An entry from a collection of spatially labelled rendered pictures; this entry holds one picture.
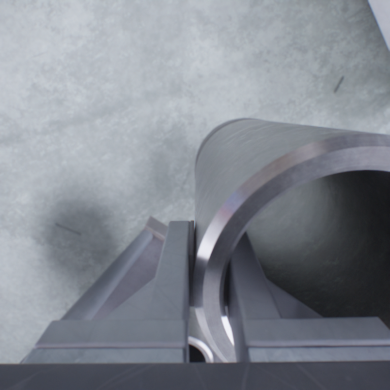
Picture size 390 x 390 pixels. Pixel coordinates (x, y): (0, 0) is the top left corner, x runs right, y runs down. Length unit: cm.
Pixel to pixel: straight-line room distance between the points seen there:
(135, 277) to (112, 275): 29
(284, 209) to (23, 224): 100
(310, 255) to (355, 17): 90
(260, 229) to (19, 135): 92
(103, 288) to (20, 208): 72
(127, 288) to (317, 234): 66
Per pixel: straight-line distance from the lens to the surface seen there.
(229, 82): 94
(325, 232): 25
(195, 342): 55
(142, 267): 80
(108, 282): 51
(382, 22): 102
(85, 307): 45
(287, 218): 31
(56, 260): 119
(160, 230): 77
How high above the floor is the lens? 93
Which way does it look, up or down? 74 degrees down
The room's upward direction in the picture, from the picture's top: 179 degrees counter-clockwise
